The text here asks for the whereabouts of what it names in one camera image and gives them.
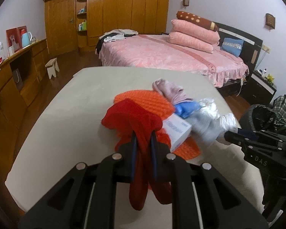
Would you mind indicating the blue cushion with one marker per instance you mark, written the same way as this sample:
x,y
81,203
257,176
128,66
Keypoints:
x,y
232,46

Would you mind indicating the pink bed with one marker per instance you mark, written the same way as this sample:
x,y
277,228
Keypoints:
x,y
154,51

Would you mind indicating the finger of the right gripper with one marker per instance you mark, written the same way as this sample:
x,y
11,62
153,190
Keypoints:
x,y
247,134

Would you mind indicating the red knitted cloth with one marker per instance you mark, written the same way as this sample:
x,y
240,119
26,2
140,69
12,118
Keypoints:
x,y
128,118

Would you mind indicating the pink sock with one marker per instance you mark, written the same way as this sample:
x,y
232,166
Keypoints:
x,y
173,93

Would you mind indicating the upper pink pillow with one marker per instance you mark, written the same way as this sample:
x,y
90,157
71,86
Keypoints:
x,y
188,28

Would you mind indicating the pink pillow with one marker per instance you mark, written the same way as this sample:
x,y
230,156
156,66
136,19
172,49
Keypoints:
x,y
188,28
188,41

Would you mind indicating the wooden sideboard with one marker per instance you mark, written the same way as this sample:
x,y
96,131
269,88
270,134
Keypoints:
x,y
20,81

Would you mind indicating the blue plastic bag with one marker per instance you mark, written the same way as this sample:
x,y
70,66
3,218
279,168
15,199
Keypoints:
x,y
185,109

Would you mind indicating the light blue kettle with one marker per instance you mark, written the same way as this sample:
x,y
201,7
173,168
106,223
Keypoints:
x,y
26,37

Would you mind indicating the clothes pile on bed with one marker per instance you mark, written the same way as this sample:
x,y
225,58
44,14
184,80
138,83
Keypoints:
x,y
118,34

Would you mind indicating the white tissue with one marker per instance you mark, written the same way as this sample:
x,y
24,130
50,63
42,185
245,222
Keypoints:
x,y
226,123

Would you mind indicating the lower pink pillow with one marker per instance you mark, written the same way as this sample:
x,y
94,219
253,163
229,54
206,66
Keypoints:
x,y
188,41

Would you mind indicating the white medicine box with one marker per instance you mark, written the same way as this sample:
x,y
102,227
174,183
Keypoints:
x,y
177,129

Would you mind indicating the orange bubble wrap sheet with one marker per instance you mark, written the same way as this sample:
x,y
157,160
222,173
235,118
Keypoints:
x,y
155,103

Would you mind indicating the black white nightstand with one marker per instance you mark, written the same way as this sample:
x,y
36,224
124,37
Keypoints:
x,y
258,90

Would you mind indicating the small white stool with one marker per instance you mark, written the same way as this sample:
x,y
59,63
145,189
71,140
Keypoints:
x,y
52,68

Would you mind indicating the plaid bag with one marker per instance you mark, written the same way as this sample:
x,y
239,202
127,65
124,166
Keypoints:
x,y
279,108

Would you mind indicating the brown dotted bolster pillow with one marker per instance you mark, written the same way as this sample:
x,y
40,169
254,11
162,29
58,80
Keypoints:
x,y
194,19

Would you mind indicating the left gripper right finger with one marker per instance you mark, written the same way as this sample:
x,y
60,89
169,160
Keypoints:
x,y
201,196

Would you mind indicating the wooden wardrobe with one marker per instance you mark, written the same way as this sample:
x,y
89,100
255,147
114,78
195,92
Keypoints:
x,y
77,24

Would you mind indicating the black trash bin with bag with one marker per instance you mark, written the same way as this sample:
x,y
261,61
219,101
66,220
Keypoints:
x,y
259,117

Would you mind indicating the yellow plush toy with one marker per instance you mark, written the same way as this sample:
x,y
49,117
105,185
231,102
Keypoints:
x,y
270,79

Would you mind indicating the grey sock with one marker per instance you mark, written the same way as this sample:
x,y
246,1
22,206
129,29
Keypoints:
x,y
206,130

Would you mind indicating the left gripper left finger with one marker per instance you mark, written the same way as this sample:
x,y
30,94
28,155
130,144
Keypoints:
x,y
85,196

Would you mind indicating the red gift box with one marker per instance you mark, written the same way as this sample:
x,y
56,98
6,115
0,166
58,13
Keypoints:
x,y
13,37

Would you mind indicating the brown wall lamp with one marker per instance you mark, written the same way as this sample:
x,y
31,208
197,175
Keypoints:
x,y
270,21
185,3

